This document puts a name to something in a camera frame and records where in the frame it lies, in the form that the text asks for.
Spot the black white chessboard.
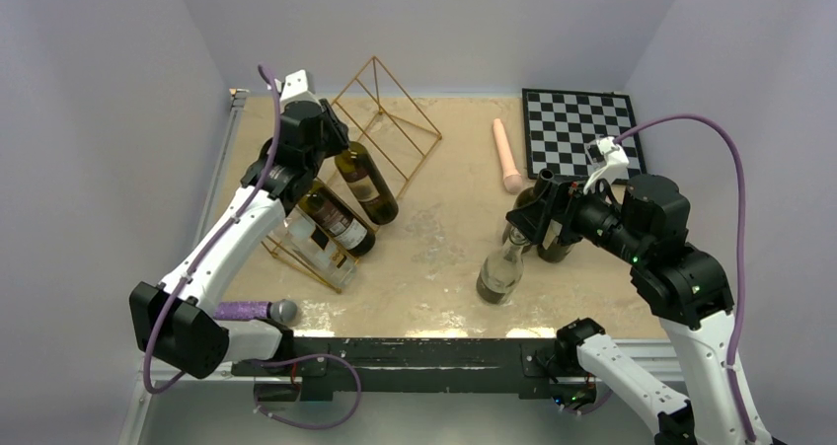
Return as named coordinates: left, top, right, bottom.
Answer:
left=521, top=88, right=637, bottom=180

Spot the clear glass liquor bottle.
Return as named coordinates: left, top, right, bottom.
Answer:
left=282, top=208, right=356, bottom=293

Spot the gold wire wine rack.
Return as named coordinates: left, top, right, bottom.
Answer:
left=262, top=56, right=442, bottom=288

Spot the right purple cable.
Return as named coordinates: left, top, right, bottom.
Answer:
left=614, top=113, right=760, bottom=445

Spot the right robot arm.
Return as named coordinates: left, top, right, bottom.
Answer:
left=505, top=175, right=774, bottom=444

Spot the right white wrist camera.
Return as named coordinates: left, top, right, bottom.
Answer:
left=582, top=136, right=630, bottom=194

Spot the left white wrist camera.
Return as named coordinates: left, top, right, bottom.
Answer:
left=273, top=69, right=319, bottom=109

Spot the dark green bottle rear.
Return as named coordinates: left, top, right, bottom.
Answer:
left=502, top=169, right=554, bottom=254

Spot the dark green wine bottle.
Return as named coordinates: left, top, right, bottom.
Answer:
left=299, top=180, right=376, bottom=258

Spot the purple glitter microphone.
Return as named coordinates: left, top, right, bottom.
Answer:
left=212, top=299, right=300, bottom=327

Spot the dark green bottle right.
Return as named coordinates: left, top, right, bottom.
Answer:
left=537, top=221, right=574, bottom=263

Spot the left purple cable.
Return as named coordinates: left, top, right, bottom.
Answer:
left=142, top=63, right=285, bottom=396

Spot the clear brown-tinted bottle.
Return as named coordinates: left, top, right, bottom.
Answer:
left=476, top=228, right=529, bottom=305

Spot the pink cylindrical handle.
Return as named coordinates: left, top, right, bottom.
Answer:
left=492, top=118, right=523, bottom=194

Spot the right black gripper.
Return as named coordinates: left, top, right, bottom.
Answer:
left=505, top=171, right=647, bottom=261

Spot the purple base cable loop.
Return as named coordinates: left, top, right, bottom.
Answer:
left=251, top=353, right=364, bottom=430

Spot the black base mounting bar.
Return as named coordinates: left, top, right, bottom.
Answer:
left=231, top=337, right=607, bottom=409

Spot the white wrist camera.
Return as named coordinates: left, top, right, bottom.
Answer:
left=273, top=69, right=319, bottom=109
left=582, top=136, right=630, bottom=194

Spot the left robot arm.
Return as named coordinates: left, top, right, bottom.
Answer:
left=128, top=100, right=348, bottom=392

